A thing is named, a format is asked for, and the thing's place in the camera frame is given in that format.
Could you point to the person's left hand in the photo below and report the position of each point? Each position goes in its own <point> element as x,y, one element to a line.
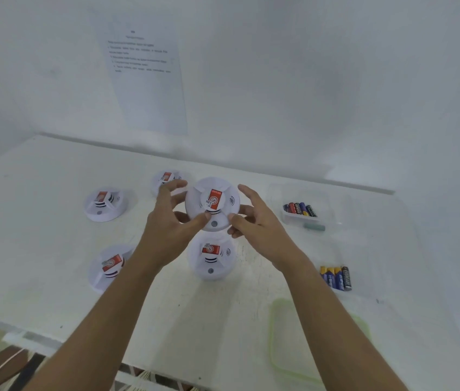
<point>164,236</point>

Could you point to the large green-rimmed clear lid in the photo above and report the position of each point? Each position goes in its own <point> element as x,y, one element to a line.
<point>283,342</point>

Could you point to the white metal table frame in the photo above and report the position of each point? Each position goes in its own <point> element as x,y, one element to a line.
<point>30,340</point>

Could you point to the person's left forearm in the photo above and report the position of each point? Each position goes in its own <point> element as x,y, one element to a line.
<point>91,329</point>

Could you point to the person's right forearm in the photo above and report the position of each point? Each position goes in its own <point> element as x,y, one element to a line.
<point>335,333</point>

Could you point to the printed white paper sheet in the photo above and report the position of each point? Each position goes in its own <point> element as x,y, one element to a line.
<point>148,97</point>

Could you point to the white round smoke detector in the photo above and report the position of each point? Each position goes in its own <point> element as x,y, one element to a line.
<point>211,272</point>
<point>195,199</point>
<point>99,276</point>
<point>157,181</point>
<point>103,215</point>

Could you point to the large clear plastic container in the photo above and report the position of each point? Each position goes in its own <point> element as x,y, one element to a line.
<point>360,256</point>

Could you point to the clear battery container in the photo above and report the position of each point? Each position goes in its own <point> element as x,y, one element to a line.
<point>335,199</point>

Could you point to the person's right hand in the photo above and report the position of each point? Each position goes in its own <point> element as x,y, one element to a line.
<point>270,240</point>

